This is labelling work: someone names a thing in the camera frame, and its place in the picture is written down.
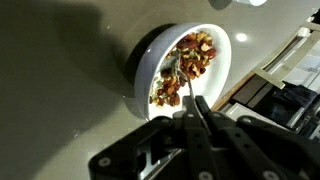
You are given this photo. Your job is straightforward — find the small white mug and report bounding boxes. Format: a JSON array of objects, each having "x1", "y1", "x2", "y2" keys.
[{"x1": 209, "y1": 0, "x2": 268, "y2": 10}]

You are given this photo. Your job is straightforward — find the metal spoon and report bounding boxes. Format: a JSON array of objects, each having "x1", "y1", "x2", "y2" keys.
[{"x1": 160, "y1": 54, "x2": 198, "y2": 102}]

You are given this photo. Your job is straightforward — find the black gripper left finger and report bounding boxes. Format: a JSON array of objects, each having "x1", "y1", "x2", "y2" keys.
[{"x1": 88, "y1": 95, "x2": 222, "y2": 180}]

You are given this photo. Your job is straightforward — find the white bowl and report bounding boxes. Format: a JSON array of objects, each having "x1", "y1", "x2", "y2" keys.
[{"x1": 133, "y1": 22, "x2": 233, "y2": 121}]

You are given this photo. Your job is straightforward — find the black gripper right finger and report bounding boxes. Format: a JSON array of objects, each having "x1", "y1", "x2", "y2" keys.
[{"x1": 195, "y1": 95, "x2": 320, "y2": 180}]

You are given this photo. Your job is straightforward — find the mixed nuts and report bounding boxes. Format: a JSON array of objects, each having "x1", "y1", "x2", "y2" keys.
[{"x1": 148, "y1": 30, "x2": 218, "y2": 108}]

